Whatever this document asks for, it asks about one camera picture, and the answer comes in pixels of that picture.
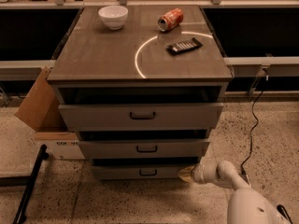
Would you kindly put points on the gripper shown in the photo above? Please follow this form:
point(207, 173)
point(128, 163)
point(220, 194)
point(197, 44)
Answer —
point(197, 174)

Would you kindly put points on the grey bottom drawer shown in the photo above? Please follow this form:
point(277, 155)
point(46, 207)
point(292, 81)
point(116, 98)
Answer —
point(143, 168)

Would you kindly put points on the grey drawer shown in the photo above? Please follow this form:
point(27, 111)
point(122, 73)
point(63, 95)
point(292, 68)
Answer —
point(141, 117)
point(143, 168)
point(143, 149)

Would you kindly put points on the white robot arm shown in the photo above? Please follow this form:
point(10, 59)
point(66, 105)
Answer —
point(246, 205)

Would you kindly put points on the grey top drawer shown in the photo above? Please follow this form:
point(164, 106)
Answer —
point(141, 117)

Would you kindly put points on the grey drawer cabinet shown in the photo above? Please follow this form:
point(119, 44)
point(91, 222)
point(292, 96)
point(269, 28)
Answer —
point(132, 66)

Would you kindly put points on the grey middle drawer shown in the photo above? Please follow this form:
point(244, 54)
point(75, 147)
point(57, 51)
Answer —
point(143, 149)

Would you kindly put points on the black power adapter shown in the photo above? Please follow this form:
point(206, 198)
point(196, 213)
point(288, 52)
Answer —
point(246, 178)

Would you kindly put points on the black wheeled base part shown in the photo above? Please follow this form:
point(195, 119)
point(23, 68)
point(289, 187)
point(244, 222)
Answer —
point(284, 212)

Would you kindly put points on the black calculator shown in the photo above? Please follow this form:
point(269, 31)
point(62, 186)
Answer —
point(184, 46)

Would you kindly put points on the orange soda can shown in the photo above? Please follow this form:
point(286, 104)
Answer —
point(170, 20)

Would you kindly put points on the brown cardboard box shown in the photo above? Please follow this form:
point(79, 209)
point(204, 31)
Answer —
point(39, 111)

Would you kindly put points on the white ceramic bowl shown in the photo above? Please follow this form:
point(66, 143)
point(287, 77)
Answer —
point(113, 17)

